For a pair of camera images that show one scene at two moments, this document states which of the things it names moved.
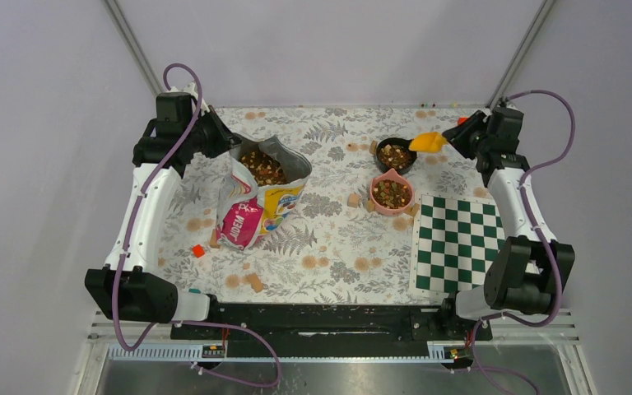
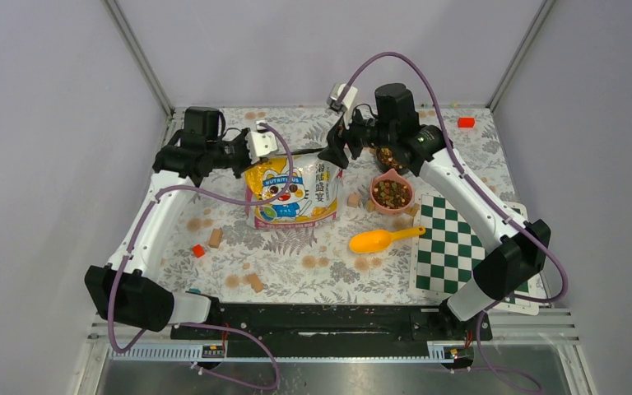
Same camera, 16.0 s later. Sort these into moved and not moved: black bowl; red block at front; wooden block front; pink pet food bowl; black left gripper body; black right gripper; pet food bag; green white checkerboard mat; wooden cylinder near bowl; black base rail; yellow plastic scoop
Moved: black right gripper; black left gripper body; pet food bag; yellow plastic scoop
Not moved: wooden cylinder near bowl; red block at front; pink pet food bowl; black bowl; wooden block front; green white checkerboard mat; black base rail
